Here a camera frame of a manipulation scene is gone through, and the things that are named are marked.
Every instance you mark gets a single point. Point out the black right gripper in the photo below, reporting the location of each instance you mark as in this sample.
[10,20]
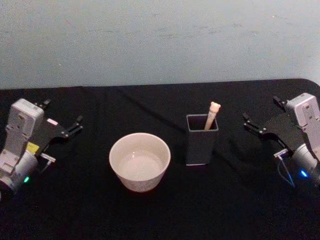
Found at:
[280,128]

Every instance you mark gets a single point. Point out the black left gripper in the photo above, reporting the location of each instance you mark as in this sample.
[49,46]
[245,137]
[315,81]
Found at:
[51,132]

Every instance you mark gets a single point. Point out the cream stick with bear head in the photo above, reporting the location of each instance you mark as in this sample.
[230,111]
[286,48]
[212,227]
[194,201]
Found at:
[212,115]

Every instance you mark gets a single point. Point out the dark grey square holder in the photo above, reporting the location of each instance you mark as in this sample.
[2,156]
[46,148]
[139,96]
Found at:
[200,147]

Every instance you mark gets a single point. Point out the white round bowl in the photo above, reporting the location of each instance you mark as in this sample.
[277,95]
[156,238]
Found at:
[140,165]

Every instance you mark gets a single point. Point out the black table cloth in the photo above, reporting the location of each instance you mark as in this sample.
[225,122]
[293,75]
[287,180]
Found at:
[160,215]

